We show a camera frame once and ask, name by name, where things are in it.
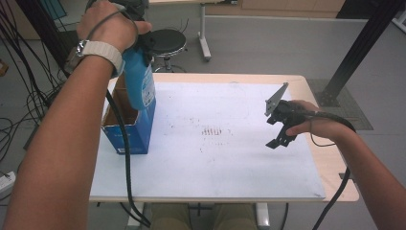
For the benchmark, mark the white table leg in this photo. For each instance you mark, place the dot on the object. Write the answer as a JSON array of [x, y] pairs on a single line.
[[138, 212], [262, 217]]

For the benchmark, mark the blue bottle with white cap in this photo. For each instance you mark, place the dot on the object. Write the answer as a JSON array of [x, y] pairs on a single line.
[[137, 83]]

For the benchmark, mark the white-legged desk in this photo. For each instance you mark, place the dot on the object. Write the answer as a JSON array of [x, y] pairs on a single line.
[[204, 32]]

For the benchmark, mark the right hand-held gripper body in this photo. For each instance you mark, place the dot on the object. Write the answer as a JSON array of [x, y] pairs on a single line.
[[287, 113]]

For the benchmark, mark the black frame post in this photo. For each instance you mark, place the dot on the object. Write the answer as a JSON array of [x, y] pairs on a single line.
[[367, 38], [41, 28]]

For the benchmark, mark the person's left hand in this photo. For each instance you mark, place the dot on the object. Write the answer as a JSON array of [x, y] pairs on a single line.
[[108, 30]]

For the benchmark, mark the blue cardboard box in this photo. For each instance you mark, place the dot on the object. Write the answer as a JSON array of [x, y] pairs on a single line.
[[134, 137]]

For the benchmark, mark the teal panel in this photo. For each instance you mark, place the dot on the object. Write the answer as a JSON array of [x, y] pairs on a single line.
[[52, 8]]

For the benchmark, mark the black round stool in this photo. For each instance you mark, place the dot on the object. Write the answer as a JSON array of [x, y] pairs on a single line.
[[169, 41]]

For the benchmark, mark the white band wristwatch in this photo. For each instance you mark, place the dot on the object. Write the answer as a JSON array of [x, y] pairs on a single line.
[[102, 51]]

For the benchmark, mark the white power strip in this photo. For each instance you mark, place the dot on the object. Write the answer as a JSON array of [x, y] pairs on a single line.
[[7, 182]]

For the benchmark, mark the grey metal bracket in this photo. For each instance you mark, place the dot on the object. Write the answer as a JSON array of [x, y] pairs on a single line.
[[344, 176]]

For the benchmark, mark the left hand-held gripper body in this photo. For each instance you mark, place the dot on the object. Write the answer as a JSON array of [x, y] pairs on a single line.
[[135, 8]]

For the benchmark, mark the person's right hand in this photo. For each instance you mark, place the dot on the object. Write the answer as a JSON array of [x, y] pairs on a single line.
[[322, 127]]

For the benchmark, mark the black case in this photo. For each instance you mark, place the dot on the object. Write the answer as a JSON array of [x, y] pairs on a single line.
[[67, 35]]

